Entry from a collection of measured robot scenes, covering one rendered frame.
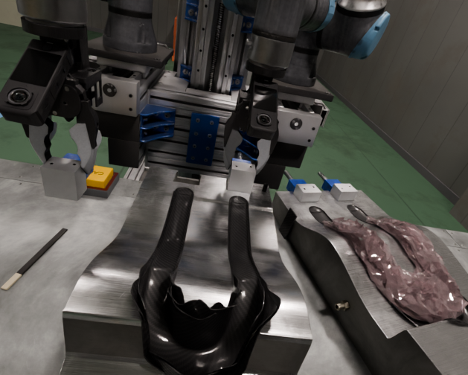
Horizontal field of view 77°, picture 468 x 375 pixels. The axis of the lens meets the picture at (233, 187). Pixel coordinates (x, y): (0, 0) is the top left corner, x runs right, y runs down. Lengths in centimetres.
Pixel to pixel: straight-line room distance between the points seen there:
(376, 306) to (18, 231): 62
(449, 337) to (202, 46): 90
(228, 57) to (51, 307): 81
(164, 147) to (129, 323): 73
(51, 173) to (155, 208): 17
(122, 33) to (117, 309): 75
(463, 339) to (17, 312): 60
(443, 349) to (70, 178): 56
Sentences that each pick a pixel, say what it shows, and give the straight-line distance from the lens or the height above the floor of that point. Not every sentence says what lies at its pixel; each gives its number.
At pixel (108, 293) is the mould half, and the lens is 36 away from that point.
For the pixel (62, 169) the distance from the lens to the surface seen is 51.
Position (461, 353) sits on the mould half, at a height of 91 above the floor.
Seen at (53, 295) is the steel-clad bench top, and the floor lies 80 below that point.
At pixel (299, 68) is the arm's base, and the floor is 109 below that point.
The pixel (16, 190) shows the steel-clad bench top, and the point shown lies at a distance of 76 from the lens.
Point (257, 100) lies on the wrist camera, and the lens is 50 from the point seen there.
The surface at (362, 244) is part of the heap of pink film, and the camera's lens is 57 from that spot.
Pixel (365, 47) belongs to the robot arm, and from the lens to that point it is 88.
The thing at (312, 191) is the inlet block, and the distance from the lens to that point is 70.
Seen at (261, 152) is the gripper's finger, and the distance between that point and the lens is 58.
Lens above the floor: 122
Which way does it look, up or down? 32 degrees down
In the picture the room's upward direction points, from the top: 13 degrees clockwise
